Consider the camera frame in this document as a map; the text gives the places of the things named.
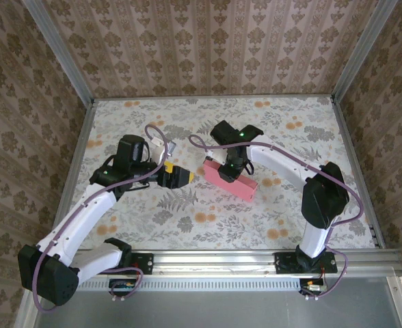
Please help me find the aluminium table end rail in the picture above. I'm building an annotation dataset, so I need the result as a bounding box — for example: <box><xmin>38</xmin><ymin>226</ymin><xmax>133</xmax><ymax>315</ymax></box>
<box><xmin>93</xmin><ymin>94</ymin><xmax>335</xmax><ymax>103</ymax></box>

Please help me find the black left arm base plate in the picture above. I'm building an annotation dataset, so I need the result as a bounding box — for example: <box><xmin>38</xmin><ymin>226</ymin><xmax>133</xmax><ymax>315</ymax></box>
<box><xmin>120</xmin><ymin>252</ymin><xmax>155</xmax><ymax>276</ymax></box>

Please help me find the slotted grey cable duct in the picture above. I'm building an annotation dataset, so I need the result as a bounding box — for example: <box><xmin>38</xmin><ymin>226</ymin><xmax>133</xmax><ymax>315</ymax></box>
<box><xmin>77</xmin><ymin>278</ymin><xmax>325</xmax><ymax>292</ymax></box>

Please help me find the black electronics box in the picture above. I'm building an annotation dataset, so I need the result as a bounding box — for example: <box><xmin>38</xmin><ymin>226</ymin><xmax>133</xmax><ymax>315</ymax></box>
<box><xmin>108</xmin><ymin>278</ymin><xmax>137</xmax><ymax>297</ymax></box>
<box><xmin>299</xmin><ymin>278</ymin><xmax>327</xmax><ymax>295</ymax></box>

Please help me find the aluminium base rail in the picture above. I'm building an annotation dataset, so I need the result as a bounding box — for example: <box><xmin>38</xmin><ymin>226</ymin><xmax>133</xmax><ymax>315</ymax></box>
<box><xmin>74</xmin><ymin>250</ymin><xmax>402</xmax><ymax>275</ymax></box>

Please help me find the grey metal panel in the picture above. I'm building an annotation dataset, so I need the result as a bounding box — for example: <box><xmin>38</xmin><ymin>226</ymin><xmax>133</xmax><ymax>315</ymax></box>
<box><xmin>16</xmin><ymin>276</ymin><xmax>402</xmax><ymax>328</ymax></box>

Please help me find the pink and white cloth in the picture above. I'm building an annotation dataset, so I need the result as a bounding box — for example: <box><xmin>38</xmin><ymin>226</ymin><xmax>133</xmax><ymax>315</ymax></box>
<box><xmin>202</xmin><ymin>157</ymin><xmax>259</xmax><ymax>203</ymax></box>

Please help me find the aluminium table side rail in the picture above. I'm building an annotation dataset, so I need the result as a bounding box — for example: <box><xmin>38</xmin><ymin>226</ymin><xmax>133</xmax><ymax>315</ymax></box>
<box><xmin>330</xmin><ymin>97</ymin><xmax>388</xmax><ymax>250</ymax></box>
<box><xmin>52</xmin><ymin>98</ymin><xmax>96</xmax><ymax>247</ymax></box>

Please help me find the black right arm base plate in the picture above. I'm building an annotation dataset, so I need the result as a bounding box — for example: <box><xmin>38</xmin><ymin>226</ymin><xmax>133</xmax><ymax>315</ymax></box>
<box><xmin>274</xmin><ymin>251</ymin><xmax>338</xmax><ymax>275</ymax></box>

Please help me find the aluminium frame post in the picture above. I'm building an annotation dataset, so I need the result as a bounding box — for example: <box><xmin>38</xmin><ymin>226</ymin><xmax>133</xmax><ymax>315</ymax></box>
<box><xmin>23</xmin><ymin>0</ymin><xmax>96</xmax><ymax>105</ymax></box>
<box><xmin>330</xmin><ymin>0</ymin><xmax>399</xmax><ymax>102</ymax></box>

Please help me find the floral tablecloth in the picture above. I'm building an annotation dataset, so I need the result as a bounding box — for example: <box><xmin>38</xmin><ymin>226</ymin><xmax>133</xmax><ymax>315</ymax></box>
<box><xmin>69</xmin><ymin>97</ymin><xmax>373</xmax><ymax>250</ymax></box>

